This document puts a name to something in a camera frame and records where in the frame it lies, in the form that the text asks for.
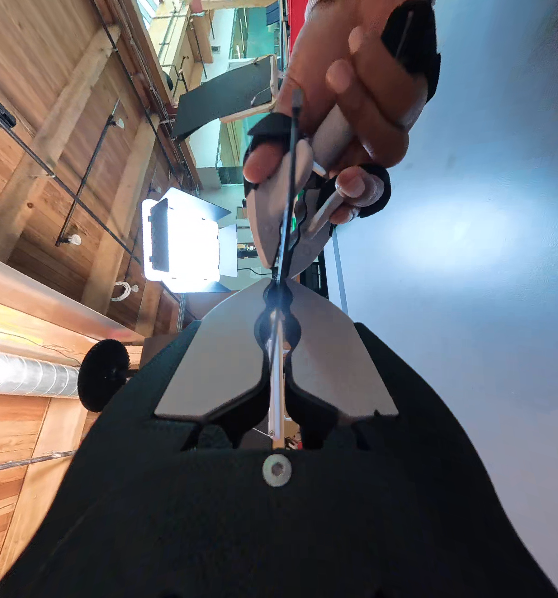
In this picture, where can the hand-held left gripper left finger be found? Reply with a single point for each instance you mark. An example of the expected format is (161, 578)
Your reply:
(213, 369)

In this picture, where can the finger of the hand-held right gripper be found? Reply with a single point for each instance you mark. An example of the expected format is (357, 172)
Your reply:
(269, 210)
(307, 252)

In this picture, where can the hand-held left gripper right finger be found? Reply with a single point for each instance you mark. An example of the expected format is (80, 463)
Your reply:
(339, 369)

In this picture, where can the black plate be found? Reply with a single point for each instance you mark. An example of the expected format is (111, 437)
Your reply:
(289, 187)

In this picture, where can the person's right hand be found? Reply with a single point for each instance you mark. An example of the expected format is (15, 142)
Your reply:
(353, 70)

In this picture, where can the studio softbox light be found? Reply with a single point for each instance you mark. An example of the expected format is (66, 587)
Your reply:
(190, 238)

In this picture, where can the black board with wooden rim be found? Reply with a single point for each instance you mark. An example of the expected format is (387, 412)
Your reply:
(223, 98)

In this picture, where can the ceiling spot lamp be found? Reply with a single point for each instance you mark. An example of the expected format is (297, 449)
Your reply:
(73, 239)
(118, 122)

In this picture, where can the silver ventilation duct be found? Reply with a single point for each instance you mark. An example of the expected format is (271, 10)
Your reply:
(26, 373)

